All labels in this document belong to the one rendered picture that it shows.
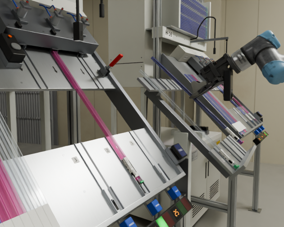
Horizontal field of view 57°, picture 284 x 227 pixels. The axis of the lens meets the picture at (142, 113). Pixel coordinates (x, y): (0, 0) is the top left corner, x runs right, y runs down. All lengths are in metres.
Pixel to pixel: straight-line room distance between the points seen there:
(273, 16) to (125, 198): 3.47
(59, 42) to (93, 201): 0.51
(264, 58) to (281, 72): 0.07
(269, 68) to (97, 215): 0.67
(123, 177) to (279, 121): 3.28
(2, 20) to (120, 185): 0.51
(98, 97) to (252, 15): 2.50
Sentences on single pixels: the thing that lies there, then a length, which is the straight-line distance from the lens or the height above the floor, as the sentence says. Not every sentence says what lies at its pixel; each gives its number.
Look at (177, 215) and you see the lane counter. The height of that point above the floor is 0.65.
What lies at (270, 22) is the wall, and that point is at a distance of 3.86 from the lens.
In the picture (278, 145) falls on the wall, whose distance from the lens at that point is 3.87.
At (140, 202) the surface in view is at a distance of 0.64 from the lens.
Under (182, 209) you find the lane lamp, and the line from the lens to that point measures 0.80.
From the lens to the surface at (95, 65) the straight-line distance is 0.99.
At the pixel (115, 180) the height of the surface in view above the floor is 0.77.
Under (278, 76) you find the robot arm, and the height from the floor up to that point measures 1.03.
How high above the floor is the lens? 0.99
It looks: 6 degrees down
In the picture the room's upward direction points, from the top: straight up
